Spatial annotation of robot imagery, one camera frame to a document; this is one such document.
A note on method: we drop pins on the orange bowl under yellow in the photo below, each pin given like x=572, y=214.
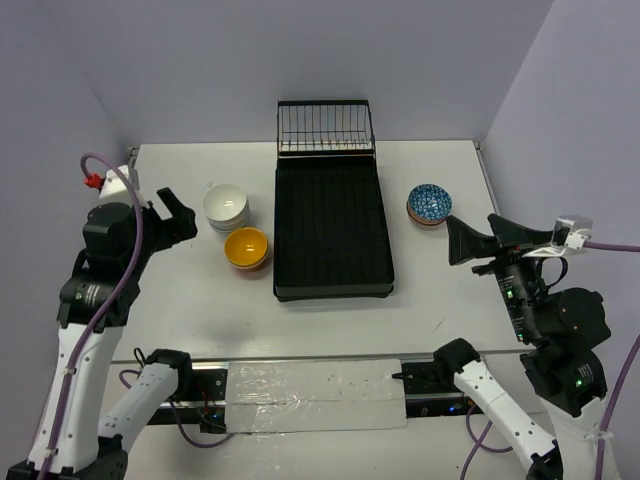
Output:
x=248, y=260

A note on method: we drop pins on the white taped cover sheet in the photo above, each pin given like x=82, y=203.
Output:
x=289, y=397

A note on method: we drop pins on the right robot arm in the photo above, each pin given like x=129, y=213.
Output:
x=562, y=329

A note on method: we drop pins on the black dish rack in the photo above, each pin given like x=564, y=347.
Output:
x=331, y=238

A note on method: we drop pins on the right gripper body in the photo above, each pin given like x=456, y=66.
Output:
x=510, y=263

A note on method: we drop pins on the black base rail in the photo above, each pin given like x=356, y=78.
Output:
x=203, y=405

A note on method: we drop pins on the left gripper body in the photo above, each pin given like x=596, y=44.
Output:
x=163, y=228

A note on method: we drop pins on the white bowl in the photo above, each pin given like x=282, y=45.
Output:
x=238, y=221
x=227, y=216
x=224, y=202

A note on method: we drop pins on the brown bowl under blue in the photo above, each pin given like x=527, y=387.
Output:
x=423, y=221

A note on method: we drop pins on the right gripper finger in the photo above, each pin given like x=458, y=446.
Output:
x=465, y=243
x=509, y=233

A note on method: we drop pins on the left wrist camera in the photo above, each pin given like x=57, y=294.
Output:
x=115, y=191

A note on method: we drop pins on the blue patterned bowl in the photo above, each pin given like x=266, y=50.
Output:
x=430, y=201

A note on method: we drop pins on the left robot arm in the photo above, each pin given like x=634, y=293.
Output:
x=75, y=440

